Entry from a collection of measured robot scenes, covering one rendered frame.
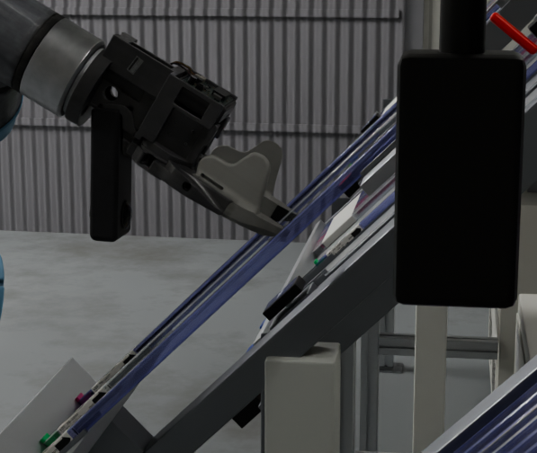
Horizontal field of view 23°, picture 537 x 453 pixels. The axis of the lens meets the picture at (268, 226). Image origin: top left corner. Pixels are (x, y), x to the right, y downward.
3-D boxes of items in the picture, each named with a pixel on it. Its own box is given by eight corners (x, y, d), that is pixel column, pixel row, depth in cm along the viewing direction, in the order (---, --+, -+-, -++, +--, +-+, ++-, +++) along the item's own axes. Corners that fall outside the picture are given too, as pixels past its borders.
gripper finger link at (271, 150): (325, 174, 113) (232, 123, 111) (290, 231, 114) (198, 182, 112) (320, 164, 116) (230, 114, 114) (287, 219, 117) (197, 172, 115)
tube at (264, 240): (50, 452, 118) (42, 443, 118) (55, 446, 119) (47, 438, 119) (469, 62, 105) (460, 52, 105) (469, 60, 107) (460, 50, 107)
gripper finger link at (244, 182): (305, 188, 104) (214, 126, 106) (267, 250, 106) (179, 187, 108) (317, 187, 107) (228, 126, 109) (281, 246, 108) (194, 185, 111)
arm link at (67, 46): (9, 99, 108) (40, 88, 116) (56, 128, 108) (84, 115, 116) (50, 20, 106) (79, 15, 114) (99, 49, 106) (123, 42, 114)
